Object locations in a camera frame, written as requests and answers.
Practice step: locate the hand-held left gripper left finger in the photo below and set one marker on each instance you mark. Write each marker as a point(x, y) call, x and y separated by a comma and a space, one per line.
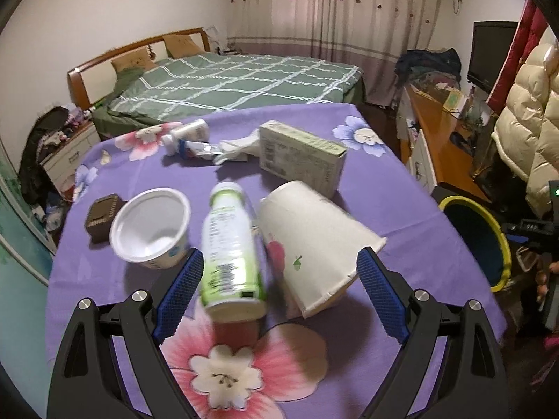
point(183, 292)

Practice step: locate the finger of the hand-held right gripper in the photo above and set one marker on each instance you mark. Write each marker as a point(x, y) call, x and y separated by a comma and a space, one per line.
point(522, 229)

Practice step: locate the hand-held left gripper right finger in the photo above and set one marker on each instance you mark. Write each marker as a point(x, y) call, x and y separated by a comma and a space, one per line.
point(380, 297)

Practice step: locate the yellow-rimmed dark trash bin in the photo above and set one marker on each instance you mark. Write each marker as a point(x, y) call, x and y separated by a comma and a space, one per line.
point(471, 235)

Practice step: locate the green and white plastic bottle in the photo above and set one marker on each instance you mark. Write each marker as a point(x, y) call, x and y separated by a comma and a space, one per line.
point(229, 248)

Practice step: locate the white yogurt cup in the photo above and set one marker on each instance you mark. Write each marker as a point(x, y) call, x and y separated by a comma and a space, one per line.
point(148, 227)

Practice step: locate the large white paper cup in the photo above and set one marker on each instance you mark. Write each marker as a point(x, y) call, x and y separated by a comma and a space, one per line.
point(314, 235)

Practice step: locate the squeezed toothpaste tube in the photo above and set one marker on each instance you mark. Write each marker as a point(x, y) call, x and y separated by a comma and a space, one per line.
point(196, 149)

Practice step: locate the white tissue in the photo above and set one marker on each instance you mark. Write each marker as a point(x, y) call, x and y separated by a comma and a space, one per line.
point(236, 148)

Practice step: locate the white and green carton box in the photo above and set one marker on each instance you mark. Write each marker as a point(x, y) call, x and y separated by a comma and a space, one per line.
point(297, 161)

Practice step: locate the small white bottle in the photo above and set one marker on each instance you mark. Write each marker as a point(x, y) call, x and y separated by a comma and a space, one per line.
point(190, 130)

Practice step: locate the person's right hand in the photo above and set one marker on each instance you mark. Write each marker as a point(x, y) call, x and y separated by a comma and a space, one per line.
point(546, 279)

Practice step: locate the purple floral tablecloth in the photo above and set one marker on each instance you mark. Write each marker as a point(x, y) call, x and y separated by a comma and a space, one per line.
point(109, 270)

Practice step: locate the white puffer jacket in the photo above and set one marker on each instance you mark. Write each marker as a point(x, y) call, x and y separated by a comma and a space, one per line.
point(533, 109)

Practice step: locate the long wooden cabinet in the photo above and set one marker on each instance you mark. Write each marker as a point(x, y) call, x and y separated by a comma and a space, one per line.
point(436, 139)

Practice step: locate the green packet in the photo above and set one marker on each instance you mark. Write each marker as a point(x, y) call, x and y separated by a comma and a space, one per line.
point(454, 98)

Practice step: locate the red garment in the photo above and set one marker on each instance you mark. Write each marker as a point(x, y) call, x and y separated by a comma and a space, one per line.
point(522, 43)

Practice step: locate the black television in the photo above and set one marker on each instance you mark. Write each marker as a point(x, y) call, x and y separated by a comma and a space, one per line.
point(491, 52)

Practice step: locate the teal painted panel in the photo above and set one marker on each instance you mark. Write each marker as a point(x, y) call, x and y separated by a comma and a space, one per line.
point(17, 227)

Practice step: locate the white nightstand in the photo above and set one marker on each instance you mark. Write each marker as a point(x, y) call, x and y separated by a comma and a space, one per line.
point(65, 157)

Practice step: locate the pile of clothes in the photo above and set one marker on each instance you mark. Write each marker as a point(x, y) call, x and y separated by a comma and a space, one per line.
point(428, 67)

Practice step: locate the dark clothes heap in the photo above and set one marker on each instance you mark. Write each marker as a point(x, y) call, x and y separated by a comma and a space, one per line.
point(39, 148)

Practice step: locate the bed with green checked bedding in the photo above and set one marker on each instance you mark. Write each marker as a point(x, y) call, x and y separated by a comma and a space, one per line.
point(244, 78)

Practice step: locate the brown pillow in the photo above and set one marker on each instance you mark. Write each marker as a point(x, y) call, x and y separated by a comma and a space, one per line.
point(131, 61)
point(181, 44)

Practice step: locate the wooden headboard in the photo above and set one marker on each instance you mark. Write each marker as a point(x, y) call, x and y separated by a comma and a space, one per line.
point(87, 67)

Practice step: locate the striped dotted curtain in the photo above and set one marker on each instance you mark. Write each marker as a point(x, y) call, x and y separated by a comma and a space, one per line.
point(332, 17)

